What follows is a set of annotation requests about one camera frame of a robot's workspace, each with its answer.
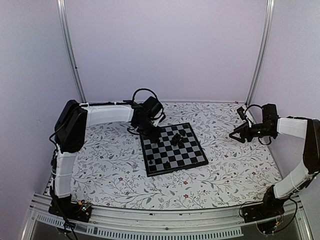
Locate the front aluminium rail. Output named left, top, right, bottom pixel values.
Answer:
left=21, top=193, right=315, bottom=240

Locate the floral patterned table mat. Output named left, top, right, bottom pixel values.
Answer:
left=56, top=101, right=285, bottom=210

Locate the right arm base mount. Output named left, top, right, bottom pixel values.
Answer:
left=239, top=203, right=285, bottom=223

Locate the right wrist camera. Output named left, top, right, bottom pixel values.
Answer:
left=236, top=106, right=254, bottom=126

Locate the left camera black cable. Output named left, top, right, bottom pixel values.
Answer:
left=131, top=87, right=161, bottom=106

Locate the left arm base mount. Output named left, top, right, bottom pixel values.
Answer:
left=48, top=198, right=92, bottom=223

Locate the right camera black cable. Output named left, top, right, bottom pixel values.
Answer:
left=244, top=104, right=265, bottom=113

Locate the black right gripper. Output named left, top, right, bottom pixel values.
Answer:
left=229, top=121, right=275, bottom=144

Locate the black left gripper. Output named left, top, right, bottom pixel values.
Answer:
left=135, top=118, right=163, bottom=142

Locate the camera black cable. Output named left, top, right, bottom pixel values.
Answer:
left=131, top=87, right=161, bottom=106
left=244, top=104, right=265, bottom=113

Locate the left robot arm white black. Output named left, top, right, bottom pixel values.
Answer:
left=49, top=96, right=165, bottom=217

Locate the black silver chess board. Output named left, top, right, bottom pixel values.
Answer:
left=140, top=122, right=209, bottom=177

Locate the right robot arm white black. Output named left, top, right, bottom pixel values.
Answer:
left=229, top=103, right=320, bottom=218

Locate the aluminium frame post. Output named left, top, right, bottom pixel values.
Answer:
left=56, top=0, right=87, bottom=103
left=245, top=0, right=275, bottom=105

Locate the right aluminium frame post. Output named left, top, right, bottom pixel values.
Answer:
left=245, top=0, right=275, bottom=105

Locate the left aluminium frame post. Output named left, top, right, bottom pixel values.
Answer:
left=56, top=0, right=87, bottom=103

